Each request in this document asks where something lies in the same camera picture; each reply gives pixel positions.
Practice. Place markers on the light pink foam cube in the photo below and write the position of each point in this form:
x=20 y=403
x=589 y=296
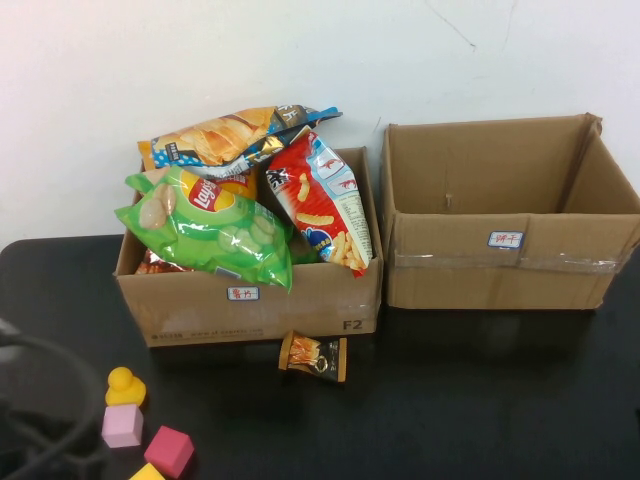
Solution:
x=122 y=427

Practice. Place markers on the yellow rubber duck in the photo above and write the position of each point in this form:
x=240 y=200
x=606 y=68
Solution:
x=122 y=387

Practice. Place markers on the white label on F2 box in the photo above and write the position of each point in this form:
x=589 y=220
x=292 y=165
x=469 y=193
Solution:
x=243 y=293

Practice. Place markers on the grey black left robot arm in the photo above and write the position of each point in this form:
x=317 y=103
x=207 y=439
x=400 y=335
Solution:
x=30 y=437

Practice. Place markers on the green Lay's chip bag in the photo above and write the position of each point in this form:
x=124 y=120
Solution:
x=215 y=235

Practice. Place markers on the small orange black snack packet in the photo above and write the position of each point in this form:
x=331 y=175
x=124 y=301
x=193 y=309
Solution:
x=310 y=357

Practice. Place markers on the red shrimp stick bag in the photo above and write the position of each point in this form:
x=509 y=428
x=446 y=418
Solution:
x=320 y=210

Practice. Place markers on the yellow foam block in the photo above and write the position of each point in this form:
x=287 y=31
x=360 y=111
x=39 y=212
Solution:
x=147 y=472

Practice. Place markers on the black table mat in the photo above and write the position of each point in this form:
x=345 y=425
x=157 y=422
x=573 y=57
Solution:
x=450 y=400

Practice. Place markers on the orange chip bag blue dotted edge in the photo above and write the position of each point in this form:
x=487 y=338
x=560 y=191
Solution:
x=215 y=135

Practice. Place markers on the white label on plain box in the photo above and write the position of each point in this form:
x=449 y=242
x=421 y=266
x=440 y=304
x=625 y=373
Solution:
x=505 y=239

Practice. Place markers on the magenta foam cube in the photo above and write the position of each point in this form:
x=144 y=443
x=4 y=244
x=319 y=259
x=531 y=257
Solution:
x=169 y=452

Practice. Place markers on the large plain cardboard box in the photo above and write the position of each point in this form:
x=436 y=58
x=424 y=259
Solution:
x=475 y=285

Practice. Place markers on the cardboard box with F2 print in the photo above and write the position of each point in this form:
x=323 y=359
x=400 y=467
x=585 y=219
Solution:
x=200 y=315

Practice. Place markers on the yellow Lay's chip bag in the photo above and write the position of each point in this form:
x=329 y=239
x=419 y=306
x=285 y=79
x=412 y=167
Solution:
x=240 y=185

